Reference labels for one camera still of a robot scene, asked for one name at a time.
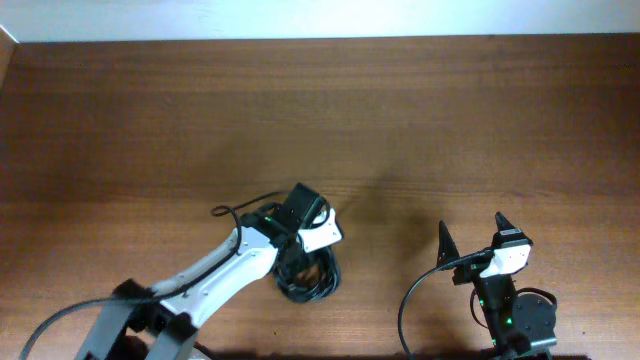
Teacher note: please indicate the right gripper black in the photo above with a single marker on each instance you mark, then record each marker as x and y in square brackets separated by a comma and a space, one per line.
[447, 249]

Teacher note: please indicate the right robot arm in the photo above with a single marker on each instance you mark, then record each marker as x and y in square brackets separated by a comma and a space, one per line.
[520, 322]

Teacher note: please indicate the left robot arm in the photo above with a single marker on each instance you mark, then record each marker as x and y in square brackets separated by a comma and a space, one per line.
[175, 322]

